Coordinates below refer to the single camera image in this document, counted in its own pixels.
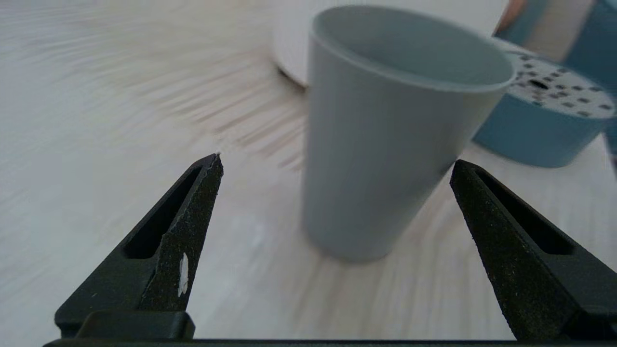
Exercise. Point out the large tea drink dispenser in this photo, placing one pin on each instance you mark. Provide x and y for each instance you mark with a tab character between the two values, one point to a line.
289	48

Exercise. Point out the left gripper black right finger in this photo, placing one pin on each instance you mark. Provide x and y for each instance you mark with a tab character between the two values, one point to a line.
530	270

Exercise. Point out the grey plastic cup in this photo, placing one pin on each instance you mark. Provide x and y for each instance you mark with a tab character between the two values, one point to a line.
385	168

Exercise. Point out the blue bench seat cushion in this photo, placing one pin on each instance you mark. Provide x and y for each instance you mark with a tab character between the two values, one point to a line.
597	38

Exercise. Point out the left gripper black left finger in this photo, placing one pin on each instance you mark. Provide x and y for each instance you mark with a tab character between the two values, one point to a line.
144	284

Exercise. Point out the large blue-grey drip tray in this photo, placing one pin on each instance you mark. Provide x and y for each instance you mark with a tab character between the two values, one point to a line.
540	135

